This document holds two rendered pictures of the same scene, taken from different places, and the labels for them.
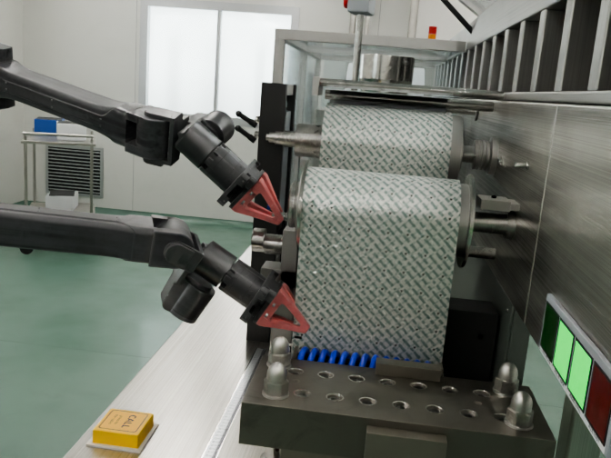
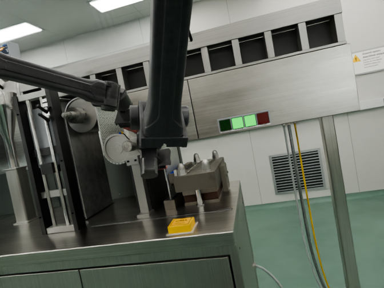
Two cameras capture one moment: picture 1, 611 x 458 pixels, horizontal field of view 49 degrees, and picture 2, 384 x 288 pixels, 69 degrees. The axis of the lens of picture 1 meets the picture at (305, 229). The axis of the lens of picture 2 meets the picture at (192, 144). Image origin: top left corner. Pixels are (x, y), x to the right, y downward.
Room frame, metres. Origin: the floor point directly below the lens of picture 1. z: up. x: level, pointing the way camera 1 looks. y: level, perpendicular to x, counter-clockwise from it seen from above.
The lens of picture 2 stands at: (0.75, 1.08, 1.20)
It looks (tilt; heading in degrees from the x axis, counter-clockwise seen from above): 3 degrees down; 276
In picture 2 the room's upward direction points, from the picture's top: 11 degrees counter-clockwise
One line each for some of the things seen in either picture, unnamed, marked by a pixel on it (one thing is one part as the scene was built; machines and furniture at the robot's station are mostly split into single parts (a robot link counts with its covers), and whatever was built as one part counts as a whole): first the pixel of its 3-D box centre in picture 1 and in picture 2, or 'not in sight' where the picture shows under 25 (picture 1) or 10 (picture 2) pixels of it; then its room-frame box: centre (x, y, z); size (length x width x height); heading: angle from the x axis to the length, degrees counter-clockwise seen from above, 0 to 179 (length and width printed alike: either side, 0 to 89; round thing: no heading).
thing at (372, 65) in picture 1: (385, 68); (0, 100); (1.76, -0.18, 1.50); 0.14 x 0.14 x 0.06
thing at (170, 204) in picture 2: not in sight; (178, 195); (0.98, -0.12, 0.92); 0.28 x 0.04 x 0.04; 84
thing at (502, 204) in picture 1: (497, 202); not in sight; (1.02, -0.29, 1.28); 0.06 x 0.05 x 0.02; 84
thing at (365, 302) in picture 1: (370, 309); (170, 154); (0.98, -0.11, 1.11); 0.23 x 0.01 x 0.18; 84
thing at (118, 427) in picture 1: (124, 428); (182, 225); (0.92, 0.25, 0.91); 0.07 x 0.07 x 0.02; 84
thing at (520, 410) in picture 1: (520, 407); (215, 154); (0.80, -0.30, 1.05); 0.04 x 0.04 x 0.04
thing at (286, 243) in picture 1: (275, 313); (138, 177); (1.09, 0.04, 1.05); 0.06 x 0.05 x 0.31; 84
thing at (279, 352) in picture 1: (279, 350); (180, 169); (0.92, 0.02, 1.05); 0.04 x 0.04 x 0.04
